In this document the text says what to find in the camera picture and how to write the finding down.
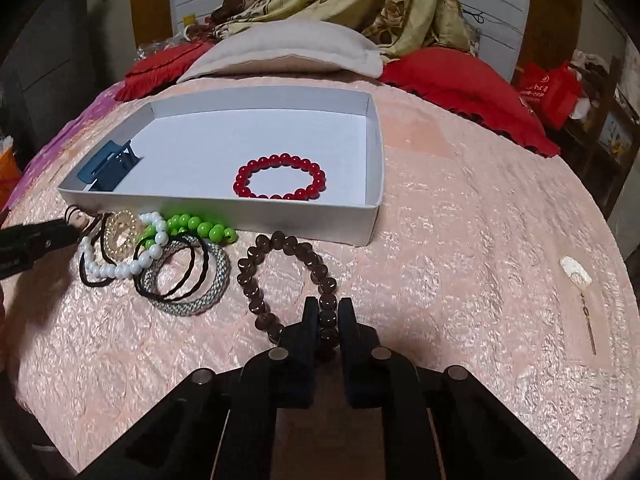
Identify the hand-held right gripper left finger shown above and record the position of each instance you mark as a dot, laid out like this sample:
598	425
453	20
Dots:
310	321

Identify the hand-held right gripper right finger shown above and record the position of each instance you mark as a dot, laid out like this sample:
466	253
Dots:
346	321

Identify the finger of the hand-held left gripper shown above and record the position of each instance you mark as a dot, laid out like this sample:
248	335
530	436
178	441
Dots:
40	240

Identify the silver rhinestone bangle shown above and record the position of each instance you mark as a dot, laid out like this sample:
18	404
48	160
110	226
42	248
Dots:
220	270

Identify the white cardboard box tray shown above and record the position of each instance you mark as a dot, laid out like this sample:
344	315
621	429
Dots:
250	130

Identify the blue hair claw clip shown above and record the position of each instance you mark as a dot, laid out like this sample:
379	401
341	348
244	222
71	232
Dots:
90	175

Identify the orange plastic bag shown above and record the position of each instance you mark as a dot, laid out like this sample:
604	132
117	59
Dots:
9	160

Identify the purple floral sheet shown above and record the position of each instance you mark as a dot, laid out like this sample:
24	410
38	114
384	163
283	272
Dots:
75	120

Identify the pink quilted bedspread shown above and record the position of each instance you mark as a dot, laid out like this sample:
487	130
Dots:
475	260

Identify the red frilled pillow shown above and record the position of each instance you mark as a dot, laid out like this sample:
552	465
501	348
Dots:
160	70
460	85

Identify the clear plastic bag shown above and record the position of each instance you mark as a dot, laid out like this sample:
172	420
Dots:
150	50

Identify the white hairpin with stick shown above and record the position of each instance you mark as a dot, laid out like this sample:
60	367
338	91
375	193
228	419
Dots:
574	269

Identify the beige pillow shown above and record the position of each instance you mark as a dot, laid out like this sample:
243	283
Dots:
280	50

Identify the red shopping bag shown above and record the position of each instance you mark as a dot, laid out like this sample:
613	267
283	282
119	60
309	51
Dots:
545	92

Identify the wooden chair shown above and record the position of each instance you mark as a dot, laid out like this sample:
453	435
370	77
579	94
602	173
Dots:
607	110

